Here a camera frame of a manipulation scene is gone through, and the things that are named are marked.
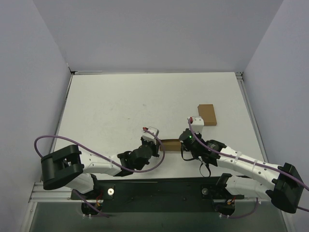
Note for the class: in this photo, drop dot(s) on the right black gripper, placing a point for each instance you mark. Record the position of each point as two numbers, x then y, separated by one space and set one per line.
183 141

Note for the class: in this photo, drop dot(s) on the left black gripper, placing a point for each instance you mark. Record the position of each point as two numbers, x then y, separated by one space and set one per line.
157 148

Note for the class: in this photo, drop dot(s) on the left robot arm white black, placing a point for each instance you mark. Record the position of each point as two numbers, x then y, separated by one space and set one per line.
70 167

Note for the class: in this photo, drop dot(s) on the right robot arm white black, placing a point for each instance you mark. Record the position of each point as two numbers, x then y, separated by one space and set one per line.
282 185

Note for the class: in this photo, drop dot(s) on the small folded cardboard box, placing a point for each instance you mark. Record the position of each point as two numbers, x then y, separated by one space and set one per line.
207 113

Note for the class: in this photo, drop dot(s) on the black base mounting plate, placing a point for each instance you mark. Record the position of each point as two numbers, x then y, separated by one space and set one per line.
168 195

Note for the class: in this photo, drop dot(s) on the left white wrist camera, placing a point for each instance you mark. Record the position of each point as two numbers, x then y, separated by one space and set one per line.
150 134

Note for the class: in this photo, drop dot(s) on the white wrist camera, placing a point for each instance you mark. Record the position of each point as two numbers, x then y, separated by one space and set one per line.
196 123
150 134

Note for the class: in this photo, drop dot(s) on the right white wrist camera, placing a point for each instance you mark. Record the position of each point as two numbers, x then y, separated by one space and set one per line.
196 123

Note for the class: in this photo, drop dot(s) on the aluminium frame rail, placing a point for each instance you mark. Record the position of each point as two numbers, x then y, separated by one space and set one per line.
239 76

